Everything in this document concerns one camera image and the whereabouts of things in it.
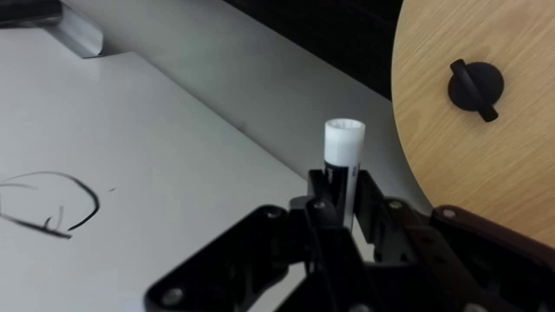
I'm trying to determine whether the white wall whiteboard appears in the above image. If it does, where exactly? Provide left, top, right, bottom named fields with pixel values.
left=0, top=27, right=306, bottom=312

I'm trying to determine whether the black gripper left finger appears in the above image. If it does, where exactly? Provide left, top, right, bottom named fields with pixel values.
left=289, top=169, right=349, bottom=242

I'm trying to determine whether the black and white marker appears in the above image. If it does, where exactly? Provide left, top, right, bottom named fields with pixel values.
left=325, top=117, right=367, bottom=228

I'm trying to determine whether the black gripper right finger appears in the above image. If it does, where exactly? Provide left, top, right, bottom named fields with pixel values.
left=356, top=169, right=428, bottom=259

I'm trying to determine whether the black bottle lid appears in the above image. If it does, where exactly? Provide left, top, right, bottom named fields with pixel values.
left=448, top=58, right=506, bottom=122

